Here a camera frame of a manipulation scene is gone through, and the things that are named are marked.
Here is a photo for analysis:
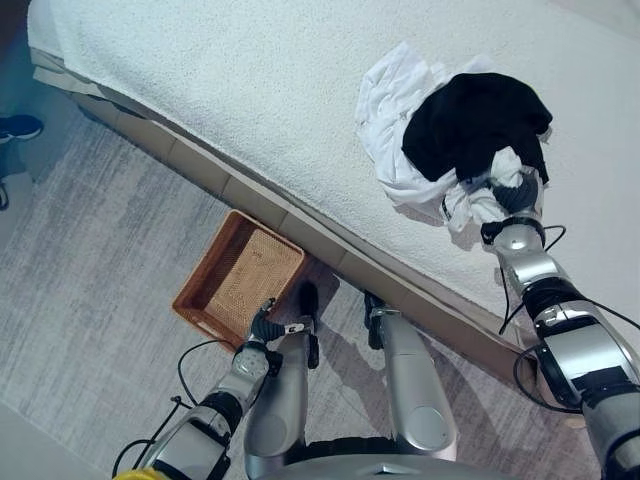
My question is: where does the robot dark foot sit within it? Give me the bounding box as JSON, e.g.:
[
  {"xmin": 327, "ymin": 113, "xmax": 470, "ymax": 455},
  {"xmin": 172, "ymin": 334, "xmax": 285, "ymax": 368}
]
[
  {"xmin": 297, "ymin": 281, "xmax": 322, "ymax": 371},
  {"xmin": 363, "ymin": 291, "xmax": 387, "ymax": 351}
]

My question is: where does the robot right silver leg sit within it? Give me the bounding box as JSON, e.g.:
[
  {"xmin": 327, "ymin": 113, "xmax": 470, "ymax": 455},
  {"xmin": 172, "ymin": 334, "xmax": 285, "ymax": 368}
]
[{"xmin": 372, "ymin": 305, "xmax": 459, "ymax": 459}]

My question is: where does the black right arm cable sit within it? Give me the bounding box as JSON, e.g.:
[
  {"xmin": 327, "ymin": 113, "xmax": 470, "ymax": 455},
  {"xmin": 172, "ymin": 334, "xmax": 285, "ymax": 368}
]
[{"xmin": 497, "ymin": 223, "xmax": 640, "ymax": 414}]

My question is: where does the yellow object on robot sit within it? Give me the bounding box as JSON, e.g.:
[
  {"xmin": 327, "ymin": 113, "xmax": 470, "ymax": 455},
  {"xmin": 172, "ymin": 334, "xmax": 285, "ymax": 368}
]
[{"xmin": 111, "ymin": 466, "xmax": 170, "ymax": 480}]

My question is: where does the robot silver torso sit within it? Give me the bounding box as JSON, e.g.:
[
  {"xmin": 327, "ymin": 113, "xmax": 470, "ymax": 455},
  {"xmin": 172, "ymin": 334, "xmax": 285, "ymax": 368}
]
[{"xmin": 243, "ymin": 435, "xmax": 459, "ymax": 480}]

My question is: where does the person's dark blue shoe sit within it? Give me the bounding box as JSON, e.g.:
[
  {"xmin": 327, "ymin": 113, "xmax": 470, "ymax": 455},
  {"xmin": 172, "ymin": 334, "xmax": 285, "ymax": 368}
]
[{"xmin": 0, "ymin": 114, "xmax": 45, "ymax": 146}]

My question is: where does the beige panelled bed base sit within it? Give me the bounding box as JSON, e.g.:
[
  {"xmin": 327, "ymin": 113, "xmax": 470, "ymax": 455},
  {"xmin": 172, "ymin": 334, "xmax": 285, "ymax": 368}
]
[{"xmin": 32, "ymin": 48, "xmax": 544, "ymax": 391}]

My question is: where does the black garment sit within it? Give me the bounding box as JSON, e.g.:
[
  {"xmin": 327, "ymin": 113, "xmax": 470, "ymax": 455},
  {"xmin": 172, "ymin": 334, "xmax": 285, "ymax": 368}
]
[{"xmin": 401, "ymin": 72, "xmax": 554, "ymax": 185}]

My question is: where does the robot silver leg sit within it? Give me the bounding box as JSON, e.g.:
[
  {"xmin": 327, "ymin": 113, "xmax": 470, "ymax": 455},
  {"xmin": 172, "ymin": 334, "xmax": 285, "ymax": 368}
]
[
  {"xmin": 372, "ymin": 305, "xmax": 459, "ymax": 459},
  {"xmin": 243, "ymin": 327, "xmax": 312, "ymax": 474}
]

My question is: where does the brown wicker basket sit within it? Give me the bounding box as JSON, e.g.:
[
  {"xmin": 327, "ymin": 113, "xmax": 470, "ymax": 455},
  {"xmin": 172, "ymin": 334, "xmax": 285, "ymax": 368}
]
[{"xmin": 171, "ymin": 209, "xmax": 307, "ymax": 354}]

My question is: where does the robot left silver leg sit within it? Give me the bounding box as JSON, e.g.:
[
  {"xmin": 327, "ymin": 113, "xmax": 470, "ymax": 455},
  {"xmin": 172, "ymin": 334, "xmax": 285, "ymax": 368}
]
[{"xmin": 243, "ymin": 327, "xmax": 312, "ymax": 474}]

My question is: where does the grey streaked rug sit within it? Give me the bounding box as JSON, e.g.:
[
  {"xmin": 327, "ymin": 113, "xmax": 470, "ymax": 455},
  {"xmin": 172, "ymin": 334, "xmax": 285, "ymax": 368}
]
[{"xmin": 0, "ymin": 119, "xmax": 601, "ymax": 480}]

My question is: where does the white garment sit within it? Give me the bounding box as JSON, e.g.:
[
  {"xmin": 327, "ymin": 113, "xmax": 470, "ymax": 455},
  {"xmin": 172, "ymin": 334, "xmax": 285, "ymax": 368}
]
[{"xmin": 354, "ymin": 41, "xmax": 554, "ymax": 247}]

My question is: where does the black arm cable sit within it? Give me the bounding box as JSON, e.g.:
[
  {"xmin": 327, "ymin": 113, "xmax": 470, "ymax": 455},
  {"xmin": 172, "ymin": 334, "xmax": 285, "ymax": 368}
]
[
  {"xmin": 497, "ymin": 223, "xmax": 640, "ymax": 414},
  {"xmin": 111, "ymin": 338, "xmax": 241, "ymax": 479}
]

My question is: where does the robot right dark foot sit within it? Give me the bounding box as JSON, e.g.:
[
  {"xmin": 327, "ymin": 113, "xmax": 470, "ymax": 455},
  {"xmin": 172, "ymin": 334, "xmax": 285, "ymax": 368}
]
[{"xmin": 363, "ymin": 291, "xmax": 387, "ymax": 351}]

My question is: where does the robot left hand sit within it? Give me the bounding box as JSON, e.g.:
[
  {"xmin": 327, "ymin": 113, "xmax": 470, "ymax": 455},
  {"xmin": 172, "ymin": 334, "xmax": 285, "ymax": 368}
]
[{"xmin": 245, "ymin": 296, "xmax": 317, "ymax": 348}]

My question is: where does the white textured bed blanket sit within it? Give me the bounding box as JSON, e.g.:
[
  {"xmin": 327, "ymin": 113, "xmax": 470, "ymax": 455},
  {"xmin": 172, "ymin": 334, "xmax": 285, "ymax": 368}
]
[{"xmin": 27, "ymin": 0, "xmax": 640, "ymax": 351}]

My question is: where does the robot left dark foot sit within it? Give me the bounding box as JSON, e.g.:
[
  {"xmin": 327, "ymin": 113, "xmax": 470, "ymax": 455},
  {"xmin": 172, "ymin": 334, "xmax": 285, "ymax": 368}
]
[{"xmin": 297, "ymin": 281, "xmax": 322, "ymax": 371}]

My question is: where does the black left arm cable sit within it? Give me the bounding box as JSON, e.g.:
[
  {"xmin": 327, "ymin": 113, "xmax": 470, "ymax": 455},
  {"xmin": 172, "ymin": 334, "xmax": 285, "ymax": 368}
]
[{"xmin": 111, "ymin": 338, "xmax": 241, "ymax": 479}]

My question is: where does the person's leg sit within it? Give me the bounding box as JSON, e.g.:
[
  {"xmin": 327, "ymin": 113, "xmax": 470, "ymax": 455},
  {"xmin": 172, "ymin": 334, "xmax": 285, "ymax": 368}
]
[{"xmin": 0, "ymin": 142, "xmax": 27, "ymax": 180}]

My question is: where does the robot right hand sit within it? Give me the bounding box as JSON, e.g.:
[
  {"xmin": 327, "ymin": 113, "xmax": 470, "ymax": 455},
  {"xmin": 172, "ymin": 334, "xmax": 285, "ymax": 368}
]
[{"xmin": 491, "ymin": 174, "xmax": 544, "ymax": 217}]

